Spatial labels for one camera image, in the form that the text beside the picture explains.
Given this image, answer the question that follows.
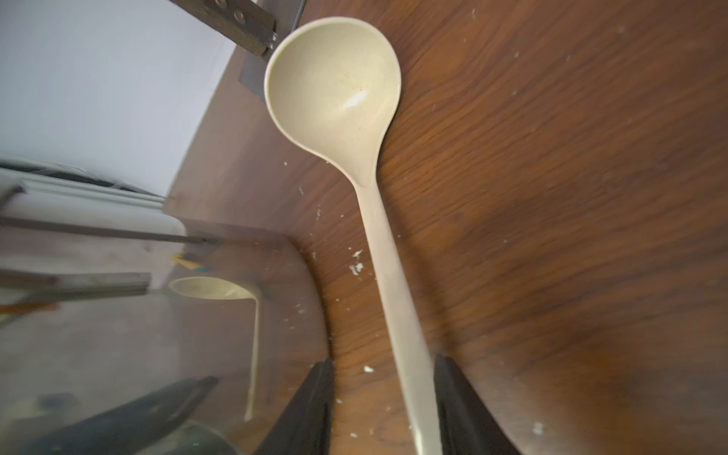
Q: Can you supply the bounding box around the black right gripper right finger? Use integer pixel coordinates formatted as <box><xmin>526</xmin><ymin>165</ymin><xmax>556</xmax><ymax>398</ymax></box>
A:
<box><xmin>434</xmin><ymin>355</ymin><xmax>521</xmax><ymax>455</ymax></box>

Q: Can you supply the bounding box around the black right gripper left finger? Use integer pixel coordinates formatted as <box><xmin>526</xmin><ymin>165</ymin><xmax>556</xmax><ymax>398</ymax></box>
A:
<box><xmin>254</xmin><ymin>358</ymin><xmax>335</xmax><ymax>455</ymax></box>

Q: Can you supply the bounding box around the stainless steel pot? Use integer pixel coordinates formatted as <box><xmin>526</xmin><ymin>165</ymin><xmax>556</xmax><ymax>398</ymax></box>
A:
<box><xmin>1</xmin><ymin>171</ymin><xmax>330</xmax><ymax>454</ymax></box>

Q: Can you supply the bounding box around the pink artificial blossom tree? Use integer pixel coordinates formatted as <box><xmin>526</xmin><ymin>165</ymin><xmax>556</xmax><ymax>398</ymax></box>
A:
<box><xmin>172</xmin><ymin>0</ymin><xmax>277</xmax><ymax>57</ymax></box>

